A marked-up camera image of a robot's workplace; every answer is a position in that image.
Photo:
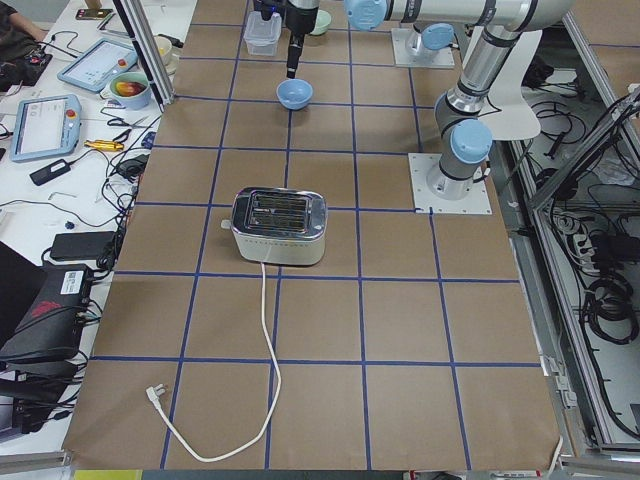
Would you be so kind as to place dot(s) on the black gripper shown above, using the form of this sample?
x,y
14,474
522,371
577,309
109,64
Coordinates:
x,y
300,21

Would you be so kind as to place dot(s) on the blue bowl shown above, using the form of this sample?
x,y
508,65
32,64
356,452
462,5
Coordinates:
x,y
294,94

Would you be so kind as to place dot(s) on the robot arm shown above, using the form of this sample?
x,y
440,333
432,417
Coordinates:
x,y
367,15
466,140

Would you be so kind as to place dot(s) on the green bowl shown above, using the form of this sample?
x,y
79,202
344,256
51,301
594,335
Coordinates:
x,y
322,23

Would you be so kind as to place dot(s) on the bowl with lemon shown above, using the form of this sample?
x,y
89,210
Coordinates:
x,y
168,53

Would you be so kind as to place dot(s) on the bowl with red fruit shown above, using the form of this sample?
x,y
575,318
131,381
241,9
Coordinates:
x,y
131,89

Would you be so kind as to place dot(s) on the clear plastic food container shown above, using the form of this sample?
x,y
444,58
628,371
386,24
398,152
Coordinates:
x,y
261,37

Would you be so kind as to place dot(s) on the cream silver toaster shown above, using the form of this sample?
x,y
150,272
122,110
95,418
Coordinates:
x,y
278,225

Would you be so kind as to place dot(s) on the black scissors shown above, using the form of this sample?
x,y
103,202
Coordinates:
x,y
128,127

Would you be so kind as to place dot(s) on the blue teach pendant tablet far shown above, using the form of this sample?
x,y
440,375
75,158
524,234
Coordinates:
x,y
96,67

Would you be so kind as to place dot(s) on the blue teach pendant tablet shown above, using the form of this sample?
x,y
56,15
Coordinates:
x,y
96,67
46,128

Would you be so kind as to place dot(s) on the blue teach pendant tablet near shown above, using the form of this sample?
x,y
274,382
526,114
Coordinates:
x,y
46,128

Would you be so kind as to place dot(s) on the black power adapter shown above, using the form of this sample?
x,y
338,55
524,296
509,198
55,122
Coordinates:
x,y
50,172

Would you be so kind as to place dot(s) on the black power brick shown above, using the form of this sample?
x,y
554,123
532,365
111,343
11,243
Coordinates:
x,y
80,246

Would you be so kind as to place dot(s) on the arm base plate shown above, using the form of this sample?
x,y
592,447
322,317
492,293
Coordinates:
x,y
435,193
411,50

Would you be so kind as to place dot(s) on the aluminium frame post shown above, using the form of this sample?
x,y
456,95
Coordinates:
x,y
135,22

